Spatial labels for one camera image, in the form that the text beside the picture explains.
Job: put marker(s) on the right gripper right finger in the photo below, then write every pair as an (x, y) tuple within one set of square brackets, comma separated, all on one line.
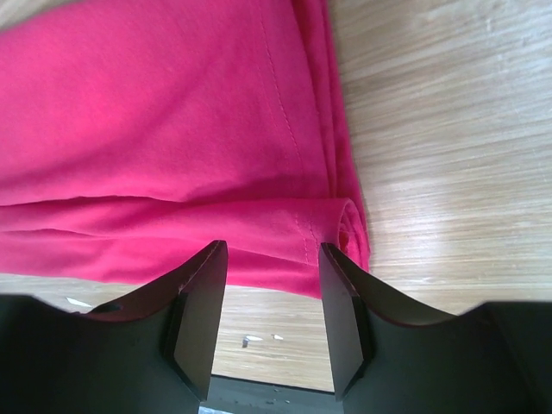
[(390, 353)]

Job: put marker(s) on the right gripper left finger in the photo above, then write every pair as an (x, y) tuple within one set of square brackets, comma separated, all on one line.
[(149, 351)]

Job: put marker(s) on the pink t shirt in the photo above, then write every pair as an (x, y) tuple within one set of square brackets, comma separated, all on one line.
[(134, 133)]

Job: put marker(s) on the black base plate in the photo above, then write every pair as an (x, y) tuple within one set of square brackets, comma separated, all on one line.
[(232, 395)]

